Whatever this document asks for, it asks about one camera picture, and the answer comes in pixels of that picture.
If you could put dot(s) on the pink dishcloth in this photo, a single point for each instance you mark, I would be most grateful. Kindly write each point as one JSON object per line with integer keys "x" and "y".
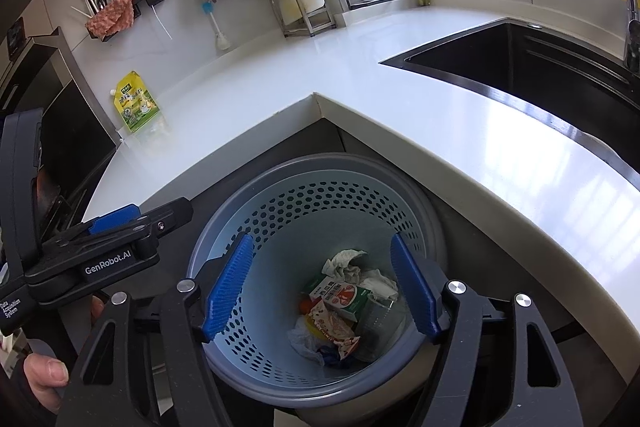
{"x": 112, "y": 17}

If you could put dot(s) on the red brown snack wrapper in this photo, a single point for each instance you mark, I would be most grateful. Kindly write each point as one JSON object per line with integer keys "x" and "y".
{"x": 330, "y": 327}

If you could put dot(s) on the chrome kitchen faucet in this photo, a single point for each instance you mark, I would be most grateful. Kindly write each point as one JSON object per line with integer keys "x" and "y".
{"x": 634, "y": 47}

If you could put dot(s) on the person's left hand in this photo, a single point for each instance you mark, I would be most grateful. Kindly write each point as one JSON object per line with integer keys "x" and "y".
{"x": 45, "y": 374}

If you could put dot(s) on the thin white stick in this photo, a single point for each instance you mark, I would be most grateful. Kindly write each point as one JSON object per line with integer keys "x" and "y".
{"x": 162, "y": 24}

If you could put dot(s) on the metal cutting board stand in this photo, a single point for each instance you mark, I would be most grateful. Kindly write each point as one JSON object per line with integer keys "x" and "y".
{"x": 320, "y": 24}

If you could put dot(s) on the grey perforated trash bin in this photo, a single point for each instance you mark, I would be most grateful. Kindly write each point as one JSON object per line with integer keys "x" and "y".
{"x": 300, "y": 207}

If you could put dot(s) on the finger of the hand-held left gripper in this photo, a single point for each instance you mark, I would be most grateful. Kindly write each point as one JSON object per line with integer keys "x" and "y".
{"x": 115, "y": 217}
{"x": 170, "y": 212}

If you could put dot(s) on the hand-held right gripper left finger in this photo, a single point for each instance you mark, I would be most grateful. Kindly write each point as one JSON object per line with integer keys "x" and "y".
{"x": 230, "y": 287}

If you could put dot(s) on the white paper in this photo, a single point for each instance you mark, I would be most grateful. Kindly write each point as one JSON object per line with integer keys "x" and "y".
{"x": 345, "y": 264}

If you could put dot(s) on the black kitchen sink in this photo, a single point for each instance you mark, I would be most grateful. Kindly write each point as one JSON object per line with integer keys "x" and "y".
{"x": 525, "y": 62}

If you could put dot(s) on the black kitchen appliance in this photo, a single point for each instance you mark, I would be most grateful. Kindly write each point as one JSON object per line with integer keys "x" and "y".
{"x": 75, "y": 132}

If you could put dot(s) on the black wall switch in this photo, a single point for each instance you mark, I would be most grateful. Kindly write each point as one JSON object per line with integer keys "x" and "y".
{"x": 16, "y": 39}

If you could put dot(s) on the clear plastic bag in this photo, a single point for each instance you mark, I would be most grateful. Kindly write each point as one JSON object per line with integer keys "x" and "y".
{"x": 302, "y": 337}

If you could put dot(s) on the blue white bottle brush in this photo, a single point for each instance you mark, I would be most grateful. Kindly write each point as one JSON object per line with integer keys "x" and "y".
{"x": 222, "y": 42}

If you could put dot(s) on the yellow green seasoning pouch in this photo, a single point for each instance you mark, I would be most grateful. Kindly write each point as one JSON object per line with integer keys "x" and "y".
{"x": 135, "y": 104}

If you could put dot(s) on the white green carton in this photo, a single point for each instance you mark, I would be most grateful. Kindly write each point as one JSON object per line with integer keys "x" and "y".
{"x": 345, "y": 297}

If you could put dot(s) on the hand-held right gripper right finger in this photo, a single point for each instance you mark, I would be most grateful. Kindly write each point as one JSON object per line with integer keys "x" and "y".
{"x": 415, "y": 287}

